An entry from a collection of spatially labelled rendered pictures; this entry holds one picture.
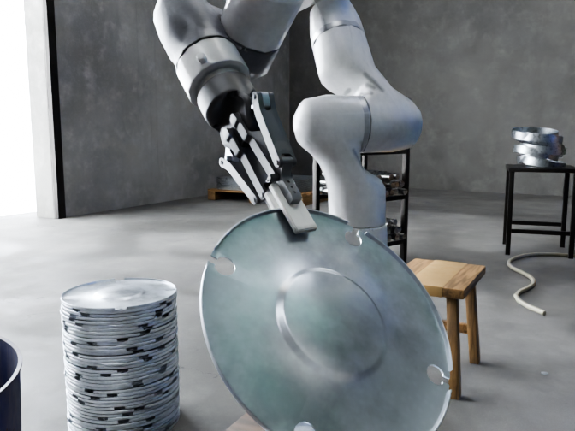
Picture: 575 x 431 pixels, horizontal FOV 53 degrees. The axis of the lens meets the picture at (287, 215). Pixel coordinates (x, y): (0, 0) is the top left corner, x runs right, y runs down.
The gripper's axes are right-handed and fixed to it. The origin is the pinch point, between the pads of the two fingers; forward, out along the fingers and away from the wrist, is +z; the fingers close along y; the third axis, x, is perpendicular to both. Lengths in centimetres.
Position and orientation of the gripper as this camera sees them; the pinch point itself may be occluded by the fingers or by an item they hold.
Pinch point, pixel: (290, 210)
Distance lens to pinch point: 67.6
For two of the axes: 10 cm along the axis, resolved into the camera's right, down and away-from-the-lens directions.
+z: 4.4, 7.8, -4.4
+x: 8.0, -1.1, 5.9
